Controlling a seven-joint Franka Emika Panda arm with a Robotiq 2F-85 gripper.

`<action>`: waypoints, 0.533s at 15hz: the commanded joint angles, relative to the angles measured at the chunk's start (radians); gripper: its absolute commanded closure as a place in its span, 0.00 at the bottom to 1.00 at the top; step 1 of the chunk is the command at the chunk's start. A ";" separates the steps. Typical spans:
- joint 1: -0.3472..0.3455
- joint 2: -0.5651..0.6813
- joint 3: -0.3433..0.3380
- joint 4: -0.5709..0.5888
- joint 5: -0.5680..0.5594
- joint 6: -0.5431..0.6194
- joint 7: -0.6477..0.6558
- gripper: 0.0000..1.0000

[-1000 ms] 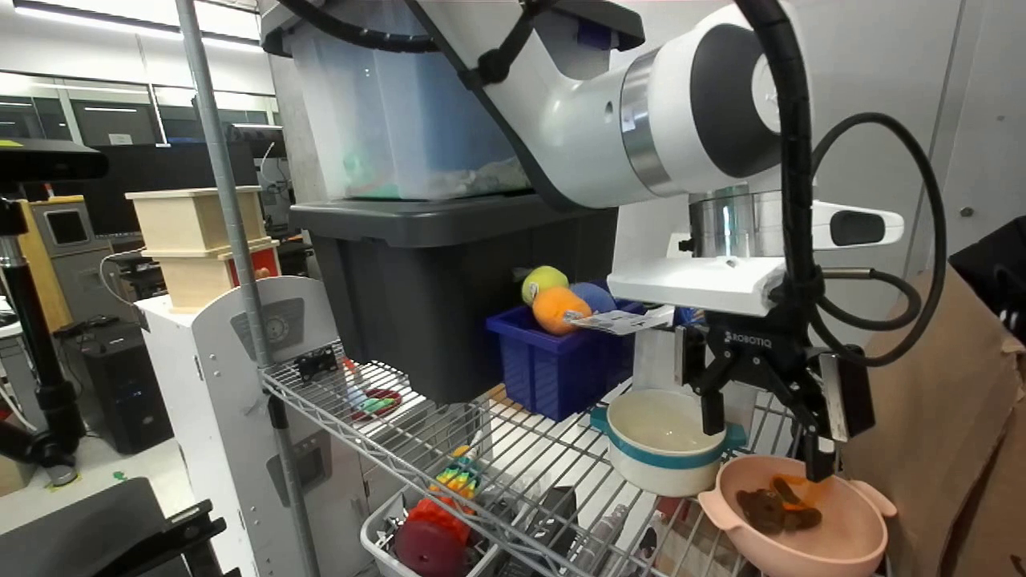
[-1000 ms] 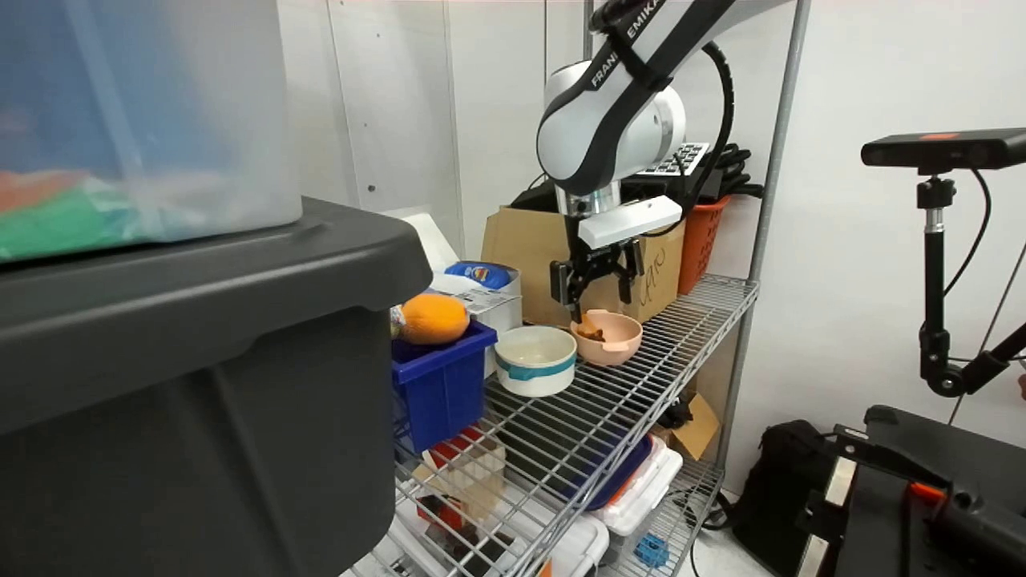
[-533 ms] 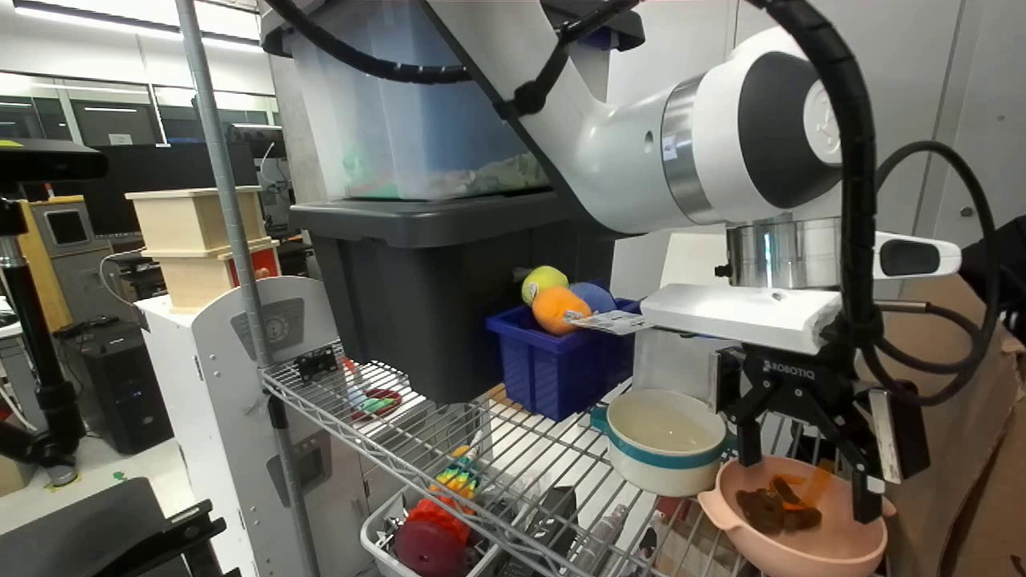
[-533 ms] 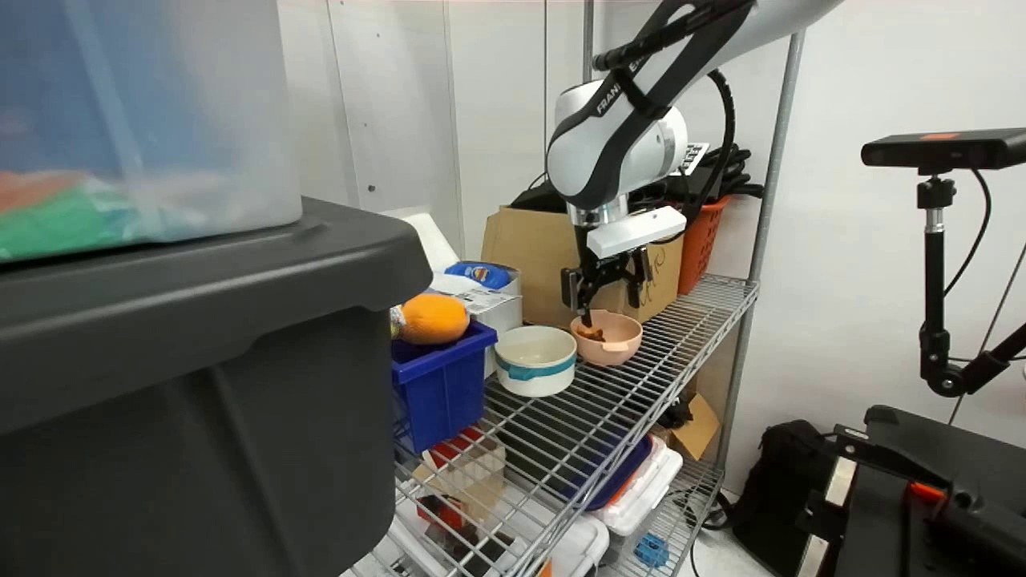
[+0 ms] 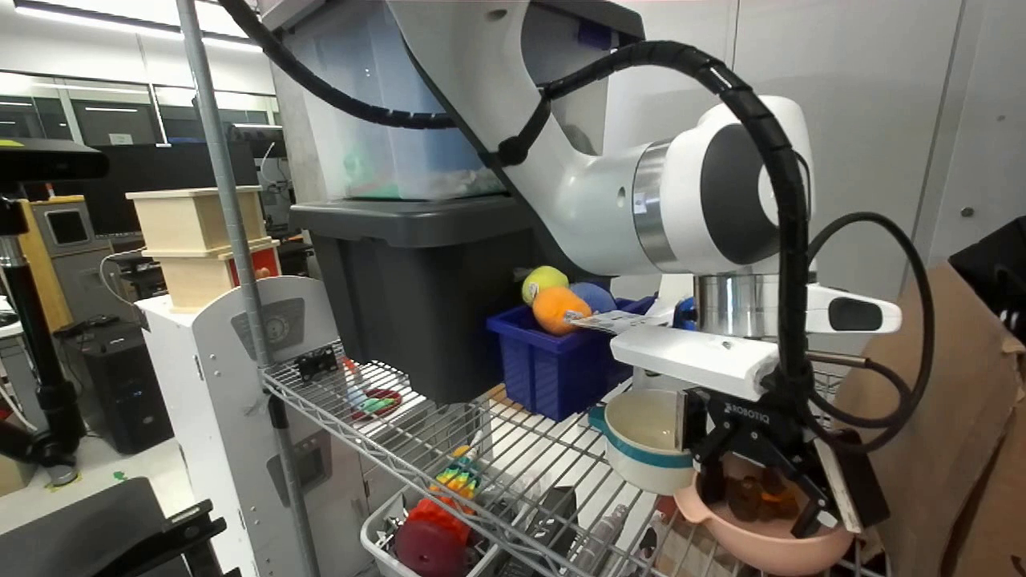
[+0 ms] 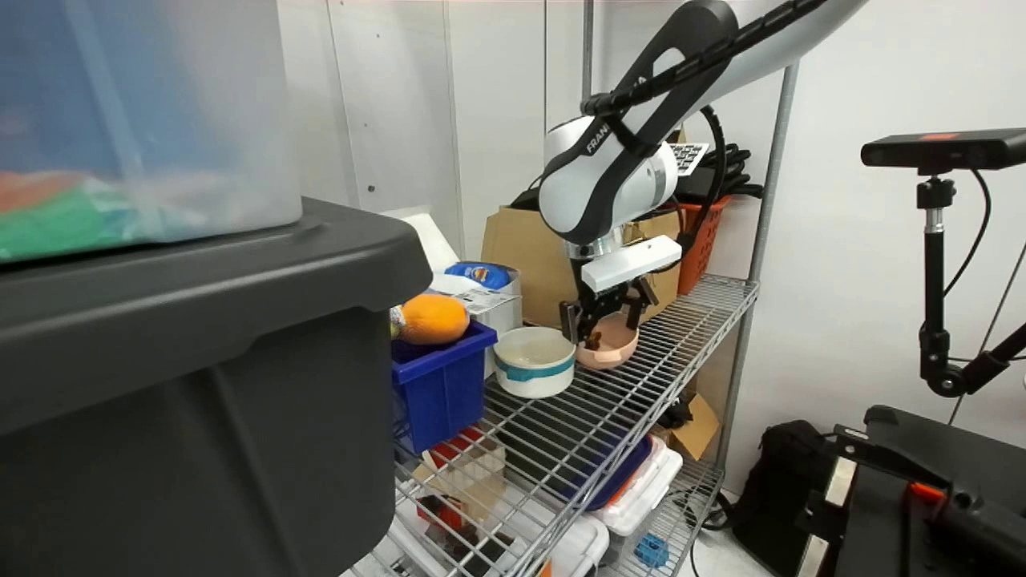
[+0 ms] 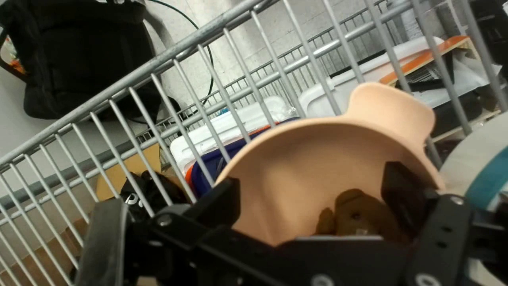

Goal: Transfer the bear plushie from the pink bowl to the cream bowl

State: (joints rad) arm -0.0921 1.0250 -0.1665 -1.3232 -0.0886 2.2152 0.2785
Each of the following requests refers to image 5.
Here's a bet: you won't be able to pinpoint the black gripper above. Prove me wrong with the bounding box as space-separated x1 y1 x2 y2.
687 384 895 542

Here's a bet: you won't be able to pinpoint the brown bear plushie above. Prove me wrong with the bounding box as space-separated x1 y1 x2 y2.
716 459 805 525

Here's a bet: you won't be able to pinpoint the pink bowl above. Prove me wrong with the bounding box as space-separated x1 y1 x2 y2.
671 469 858 577

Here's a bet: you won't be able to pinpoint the cream bowl with teal band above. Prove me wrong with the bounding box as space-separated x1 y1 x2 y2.
587 373 713 498

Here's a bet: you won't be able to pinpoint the brown cardboard box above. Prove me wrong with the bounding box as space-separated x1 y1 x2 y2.
854 261 1026 577

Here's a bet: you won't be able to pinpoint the flat grey plastic packet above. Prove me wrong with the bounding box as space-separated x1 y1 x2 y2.
563 303 659 339

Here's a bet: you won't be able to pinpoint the blue plastic bin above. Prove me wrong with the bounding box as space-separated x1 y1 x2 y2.
483 299 655 424

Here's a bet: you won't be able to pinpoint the blue ball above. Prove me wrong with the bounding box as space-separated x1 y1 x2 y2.
569 278 619 317

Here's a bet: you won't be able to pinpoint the orange ball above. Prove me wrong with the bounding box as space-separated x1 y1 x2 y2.
529 284 594 336

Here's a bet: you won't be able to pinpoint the yellow-green ball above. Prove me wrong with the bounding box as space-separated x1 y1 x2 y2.
518 264 574 307

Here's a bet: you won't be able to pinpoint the rainbow stacking toy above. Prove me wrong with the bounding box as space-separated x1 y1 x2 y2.
431 447 483 506

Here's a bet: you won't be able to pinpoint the red disc toy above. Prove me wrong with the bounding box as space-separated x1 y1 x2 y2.
390 498 475 577

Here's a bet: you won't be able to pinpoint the dark grey storage tote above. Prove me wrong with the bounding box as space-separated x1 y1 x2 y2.
289 192 614 406

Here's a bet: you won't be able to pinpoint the small red green toy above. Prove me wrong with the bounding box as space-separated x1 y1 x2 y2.
345 387 406 424

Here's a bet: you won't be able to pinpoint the black clip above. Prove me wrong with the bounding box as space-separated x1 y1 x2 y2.
291 346 345 384

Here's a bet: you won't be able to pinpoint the clear plastic storage bin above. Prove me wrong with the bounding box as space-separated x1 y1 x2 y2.
261 0 540 207

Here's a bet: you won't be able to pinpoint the white cabinet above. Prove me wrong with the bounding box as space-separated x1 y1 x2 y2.
139 271 372 577

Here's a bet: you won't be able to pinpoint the cream stacked drawer boxes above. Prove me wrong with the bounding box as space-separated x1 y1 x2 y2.
126 187 281 315

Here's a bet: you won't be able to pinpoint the black box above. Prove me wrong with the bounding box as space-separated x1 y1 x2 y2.
52 317 174 459

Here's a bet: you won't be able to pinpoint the black equipment base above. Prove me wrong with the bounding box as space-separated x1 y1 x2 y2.
0 473 245 577

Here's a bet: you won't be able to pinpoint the yellow device with screen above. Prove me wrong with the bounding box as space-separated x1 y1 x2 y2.
13 192 107 334

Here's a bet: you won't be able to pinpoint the dark overhead cabinet row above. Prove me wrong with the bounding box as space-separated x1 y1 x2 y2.
0 72 281 152

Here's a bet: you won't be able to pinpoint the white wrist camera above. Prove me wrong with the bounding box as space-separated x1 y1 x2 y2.
605 322 783 403

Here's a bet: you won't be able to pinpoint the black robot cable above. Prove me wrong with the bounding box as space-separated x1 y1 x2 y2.
218 0 941 454

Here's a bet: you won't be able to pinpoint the white wire basket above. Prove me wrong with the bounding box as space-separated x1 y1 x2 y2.
358 483 507 577

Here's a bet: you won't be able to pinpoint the metal wire shelf rack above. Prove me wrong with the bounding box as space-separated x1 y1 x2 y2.
174 0 900 577

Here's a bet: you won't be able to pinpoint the black camera pole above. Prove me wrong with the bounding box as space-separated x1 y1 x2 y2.
0 178 90 477

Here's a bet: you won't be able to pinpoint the plain black camera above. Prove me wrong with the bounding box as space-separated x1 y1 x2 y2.
0 137 108 187

